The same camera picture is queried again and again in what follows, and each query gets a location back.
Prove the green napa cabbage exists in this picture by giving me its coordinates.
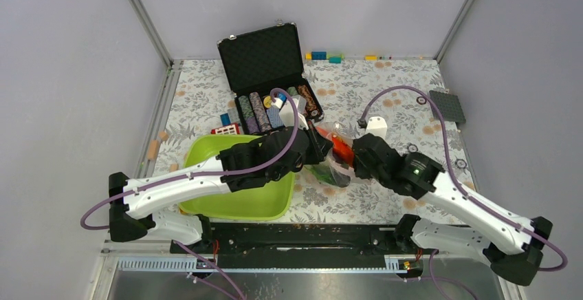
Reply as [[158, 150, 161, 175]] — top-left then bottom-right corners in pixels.
[[306, 163, 351, 188]]

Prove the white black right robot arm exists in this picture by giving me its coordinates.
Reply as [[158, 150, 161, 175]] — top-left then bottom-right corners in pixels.
[[352, 117, 553, 286]]

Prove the clear pink zip top bag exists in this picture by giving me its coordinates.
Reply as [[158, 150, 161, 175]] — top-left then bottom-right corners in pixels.
[[305, 122, 371, 188]]

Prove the green plastic tray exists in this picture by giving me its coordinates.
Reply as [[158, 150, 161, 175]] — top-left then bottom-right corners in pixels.
[[178, 134, 296, 221]]

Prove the wooden block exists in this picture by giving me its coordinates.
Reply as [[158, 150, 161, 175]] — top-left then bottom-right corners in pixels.
[[146, 140, 160, 161]]

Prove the blue toy brick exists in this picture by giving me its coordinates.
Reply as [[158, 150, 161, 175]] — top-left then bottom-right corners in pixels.
[[220, 114, 231, 127]]

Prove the dark grey building baseplate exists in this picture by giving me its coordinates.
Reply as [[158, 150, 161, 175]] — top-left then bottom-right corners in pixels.
[[429, 90, 466, 124]]

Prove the black poker chip case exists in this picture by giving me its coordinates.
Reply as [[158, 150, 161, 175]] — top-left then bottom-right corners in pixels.
[[217, 23, 325, 135]]

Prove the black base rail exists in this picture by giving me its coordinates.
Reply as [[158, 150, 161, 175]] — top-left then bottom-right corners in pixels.
[[166, 221, 431, 270]]

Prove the blue yellow brick row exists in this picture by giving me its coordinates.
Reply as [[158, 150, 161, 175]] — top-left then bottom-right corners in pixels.
[[305, 51, 344, 64]]

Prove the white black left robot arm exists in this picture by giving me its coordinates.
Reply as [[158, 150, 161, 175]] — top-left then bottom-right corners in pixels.
[[109, 126, 333, 253]]

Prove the red white toy piece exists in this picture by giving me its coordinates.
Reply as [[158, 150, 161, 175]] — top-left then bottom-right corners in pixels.
[[210, 123, 241, 135]]

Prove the floral tablecloth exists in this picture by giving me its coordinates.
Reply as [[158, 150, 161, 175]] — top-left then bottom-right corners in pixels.
[[153, 60, 474, 224]]

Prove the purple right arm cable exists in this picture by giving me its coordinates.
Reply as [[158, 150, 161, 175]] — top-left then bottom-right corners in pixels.
[[357, 85, 569, 300]]

